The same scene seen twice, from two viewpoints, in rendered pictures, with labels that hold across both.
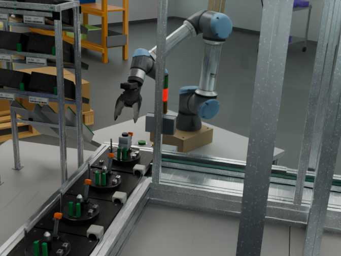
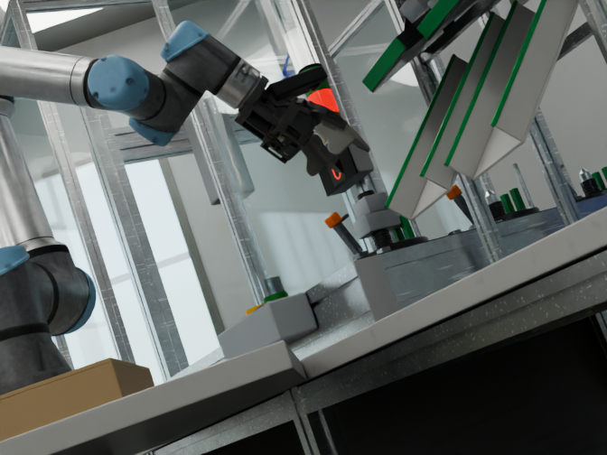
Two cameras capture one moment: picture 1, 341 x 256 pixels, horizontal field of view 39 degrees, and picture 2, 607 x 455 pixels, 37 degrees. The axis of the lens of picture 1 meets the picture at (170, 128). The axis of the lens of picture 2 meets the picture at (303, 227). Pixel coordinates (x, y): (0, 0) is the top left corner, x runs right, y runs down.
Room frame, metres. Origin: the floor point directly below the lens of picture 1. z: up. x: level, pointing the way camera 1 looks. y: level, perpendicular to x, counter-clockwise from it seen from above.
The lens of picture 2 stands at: (3.10, 1.19, 0.78)
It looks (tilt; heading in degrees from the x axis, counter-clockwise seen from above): 11 degrees up; 226
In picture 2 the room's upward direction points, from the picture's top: 20 degrees counter-clockwise
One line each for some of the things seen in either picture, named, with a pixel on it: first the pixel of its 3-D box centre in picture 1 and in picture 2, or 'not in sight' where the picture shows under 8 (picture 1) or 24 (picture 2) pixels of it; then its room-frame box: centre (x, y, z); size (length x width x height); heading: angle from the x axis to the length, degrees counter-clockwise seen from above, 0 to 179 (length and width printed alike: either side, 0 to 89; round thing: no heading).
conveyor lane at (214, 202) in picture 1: (187, 182); not in sight; (1.89, -0.09, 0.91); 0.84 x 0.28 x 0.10; 77
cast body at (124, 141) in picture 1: (124, 141); (377, 211); (1.97, 0.20, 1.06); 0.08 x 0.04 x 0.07; 167
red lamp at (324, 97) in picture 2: not in sight; (323, 106); (1.83, 0.04, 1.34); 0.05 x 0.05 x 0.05
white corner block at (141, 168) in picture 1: (139, 170); not in sight; (1.87, 0.13, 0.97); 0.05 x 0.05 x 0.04; 77
